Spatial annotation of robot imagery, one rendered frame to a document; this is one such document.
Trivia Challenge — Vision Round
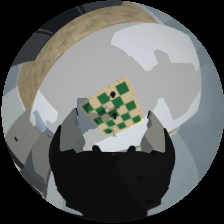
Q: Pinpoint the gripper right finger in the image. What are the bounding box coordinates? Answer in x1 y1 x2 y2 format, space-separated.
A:
140 111 175 186

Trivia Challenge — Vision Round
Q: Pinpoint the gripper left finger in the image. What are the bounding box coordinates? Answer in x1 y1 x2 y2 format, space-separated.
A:
49 108 85 187

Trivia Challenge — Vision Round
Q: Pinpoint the green and cream checkered board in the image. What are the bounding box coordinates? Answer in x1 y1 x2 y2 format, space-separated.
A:
78 76 145 136

